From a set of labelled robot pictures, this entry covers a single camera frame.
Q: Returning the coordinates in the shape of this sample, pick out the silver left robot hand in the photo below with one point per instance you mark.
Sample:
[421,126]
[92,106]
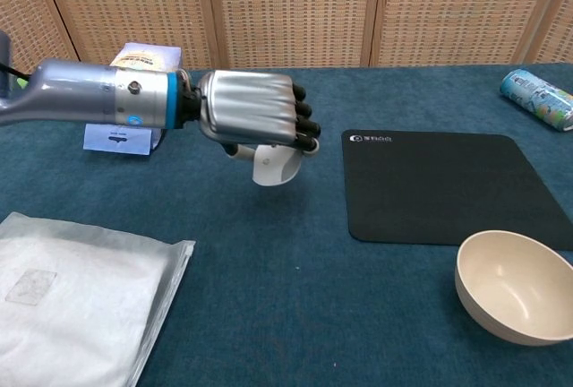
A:
[250,107]

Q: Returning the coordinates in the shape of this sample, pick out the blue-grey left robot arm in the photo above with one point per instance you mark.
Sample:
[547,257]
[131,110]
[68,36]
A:
[89,93]

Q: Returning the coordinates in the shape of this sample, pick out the black square mouse pad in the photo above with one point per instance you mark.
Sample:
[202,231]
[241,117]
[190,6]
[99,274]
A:
[443,185]

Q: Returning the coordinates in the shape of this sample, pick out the woven wooden folding screen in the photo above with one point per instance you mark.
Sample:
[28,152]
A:
[286,11]

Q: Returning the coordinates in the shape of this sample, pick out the lavender paper food bag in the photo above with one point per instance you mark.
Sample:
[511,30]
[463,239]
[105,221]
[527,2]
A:
[121,140]

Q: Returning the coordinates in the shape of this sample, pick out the teal table cloth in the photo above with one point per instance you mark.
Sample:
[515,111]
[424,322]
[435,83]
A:
[277,248]

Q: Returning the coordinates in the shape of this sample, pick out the white frosted plastic package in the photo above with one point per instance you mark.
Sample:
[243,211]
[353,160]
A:
[67,306]

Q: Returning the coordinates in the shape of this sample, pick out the light blue drink can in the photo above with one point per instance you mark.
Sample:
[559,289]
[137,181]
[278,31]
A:
[535,96]

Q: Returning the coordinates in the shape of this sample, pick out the beige round bowl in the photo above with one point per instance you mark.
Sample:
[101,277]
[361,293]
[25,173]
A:
[510,288]

